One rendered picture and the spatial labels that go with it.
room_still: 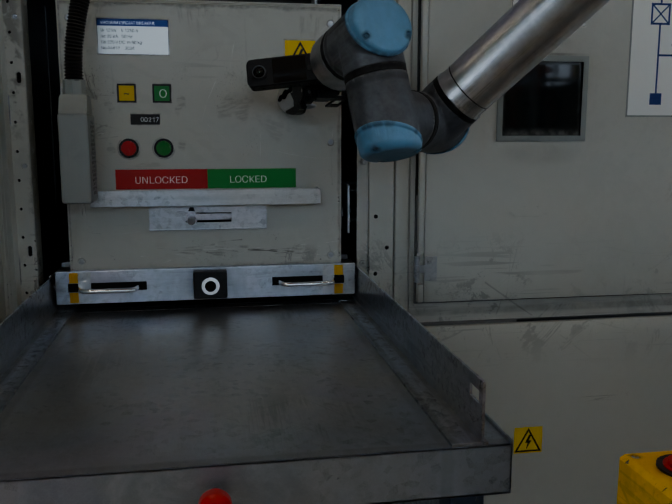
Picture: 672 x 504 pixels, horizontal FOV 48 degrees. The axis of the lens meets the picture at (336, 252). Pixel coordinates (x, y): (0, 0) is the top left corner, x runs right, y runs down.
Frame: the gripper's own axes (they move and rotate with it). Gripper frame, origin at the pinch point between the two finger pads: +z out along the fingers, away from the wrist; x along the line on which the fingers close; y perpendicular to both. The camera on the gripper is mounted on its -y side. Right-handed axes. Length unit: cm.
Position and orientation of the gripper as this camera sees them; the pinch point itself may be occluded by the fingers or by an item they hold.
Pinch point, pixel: (279, 101)
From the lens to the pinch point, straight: 137.8
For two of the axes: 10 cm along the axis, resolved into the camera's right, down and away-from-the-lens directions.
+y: 9.1, -0.7, 4.2
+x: -1.1, -9.9, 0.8
